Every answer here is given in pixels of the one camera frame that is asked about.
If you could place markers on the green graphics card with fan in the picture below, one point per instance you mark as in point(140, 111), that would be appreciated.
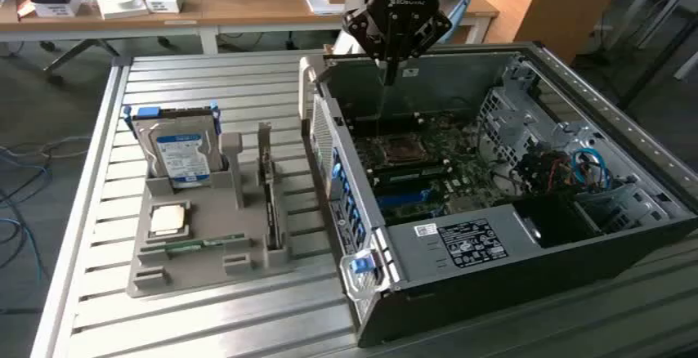
point(271, 211)

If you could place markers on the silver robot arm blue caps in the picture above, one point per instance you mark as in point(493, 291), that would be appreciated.
point(348, 43)

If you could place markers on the white paper stack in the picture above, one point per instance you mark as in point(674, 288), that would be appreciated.
point(322, 2)

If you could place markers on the long wooden desk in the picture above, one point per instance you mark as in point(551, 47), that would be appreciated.
point(246, 6)

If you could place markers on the perforated metal drive cage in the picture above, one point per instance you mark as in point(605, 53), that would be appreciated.
point(507, 121)

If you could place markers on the green motherboard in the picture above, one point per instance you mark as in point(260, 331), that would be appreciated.
point(463, 170)

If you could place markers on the small white carton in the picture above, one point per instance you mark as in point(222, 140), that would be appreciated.
point(163, 1)

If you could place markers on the expansion slot with blue latch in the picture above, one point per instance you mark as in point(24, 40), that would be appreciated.
point(403, 199)

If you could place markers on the white box with tape roll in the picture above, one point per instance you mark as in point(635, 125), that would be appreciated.
point(123, 0)

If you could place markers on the hard disk in blue carrier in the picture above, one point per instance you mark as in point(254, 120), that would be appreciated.
point(180, 153)

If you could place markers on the black chair base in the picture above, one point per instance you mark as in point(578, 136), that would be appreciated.
point(82, 49)

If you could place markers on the grey plastic parts rack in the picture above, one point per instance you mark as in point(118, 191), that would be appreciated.
point(212, 219)

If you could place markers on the grey power supply unit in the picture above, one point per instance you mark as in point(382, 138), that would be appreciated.
point(414, 260)

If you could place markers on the open black white box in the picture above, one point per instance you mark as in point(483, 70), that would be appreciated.
point(55, 8)

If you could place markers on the blue case latch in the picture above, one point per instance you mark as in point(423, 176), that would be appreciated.
point(360, 265)

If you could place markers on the square CPU chip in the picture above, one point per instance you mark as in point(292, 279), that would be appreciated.
point(166, 219)

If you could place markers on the green loose RAM stick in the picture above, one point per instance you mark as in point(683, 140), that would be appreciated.
point(191, 244)

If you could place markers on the black open PC case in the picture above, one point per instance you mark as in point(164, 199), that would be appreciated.
point(490, 292)

